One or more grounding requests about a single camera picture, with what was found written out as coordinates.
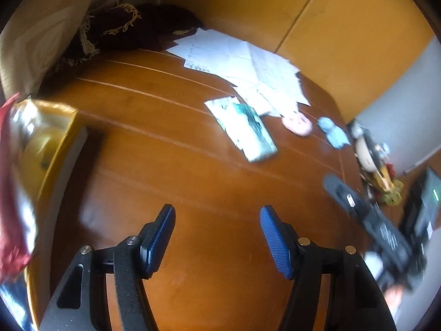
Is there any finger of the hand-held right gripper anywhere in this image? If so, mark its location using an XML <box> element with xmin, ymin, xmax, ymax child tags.
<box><xmin>323</xmin><ymin>174</ymin><xmax>380</xmax><ymax>225</ymax></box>

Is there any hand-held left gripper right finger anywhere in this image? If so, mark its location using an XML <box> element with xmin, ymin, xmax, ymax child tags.
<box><xmin>260</xmin><ymin>205</ymin><xmax>397</xmax><ymax>331</ymax></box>

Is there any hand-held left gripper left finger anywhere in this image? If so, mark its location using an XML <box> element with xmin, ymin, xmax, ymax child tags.
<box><xmin>39</xmin><ymin>204</ymin><xmax>176</xmax><ymax>331</ymax></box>

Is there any teal and white wipes pack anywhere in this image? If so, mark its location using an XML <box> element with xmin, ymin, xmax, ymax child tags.
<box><xmin>205</xmin><ymin>97</ymin><xmax>278</xmax><ymax>163</ymax></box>

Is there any yellow taped white cardboard box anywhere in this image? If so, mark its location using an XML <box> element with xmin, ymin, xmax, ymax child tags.
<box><xmin>0</xmin><ymin>98</ymin><xmax>89</xmax><ymax>331</ymax></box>

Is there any red and silver foil bag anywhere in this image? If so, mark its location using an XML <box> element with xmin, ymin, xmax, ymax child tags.
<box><xmin>0</xmin><ymin>92</ymin><xmax>39</xmax><ymax>279</ymax></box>

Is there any small blue soft toy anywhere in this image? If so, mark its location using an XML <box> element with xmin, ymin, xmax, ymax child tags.
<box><xmin>316</xmin><ymin>116</ymin><xmax>351</xmax><ymax>151</ymax></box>

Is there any yellow toy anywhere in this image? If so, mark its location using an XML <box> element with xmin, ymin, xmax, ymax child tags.
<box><xmin>373</xmin><ymin>163</ymin><xmax>404</xmax><ymax>205</ymax></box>

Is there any pink round object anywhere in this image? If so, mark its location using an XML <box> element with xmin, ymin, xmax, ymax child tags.
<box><xmin>281</xmin><ymin>113</ymin><xmax>314</xmax><ymax>136</ymax></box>

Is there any pile of white paper sheets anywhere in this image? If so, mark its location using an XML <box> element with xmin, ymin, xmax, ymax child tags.
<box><xmin>166</xmin><ymin>28</ymin><xmax>311</xmax><ymax>117</ymax></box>

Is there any wooden cabinet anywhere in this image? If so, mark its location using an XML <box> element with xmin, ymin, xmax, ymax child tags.
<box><xmin>161</xmin><ymin>0</ymin><xmax>435</xmax><ymax>122</ymax></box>

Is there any dark fringed cloth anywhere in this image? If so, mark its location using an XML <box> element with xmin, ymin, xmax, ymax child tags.
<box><xmin>44</xmin><ymin>3</ymin><xmax>206</xmax><ymax>77</ymax></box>

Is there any beige ribbed curtain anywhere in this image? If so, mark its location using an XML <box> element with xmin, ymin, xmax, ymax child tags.
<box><xmin>0</xmin><ymin>0</ymin><xmax>122</xmax><ymax>94</ymax></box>

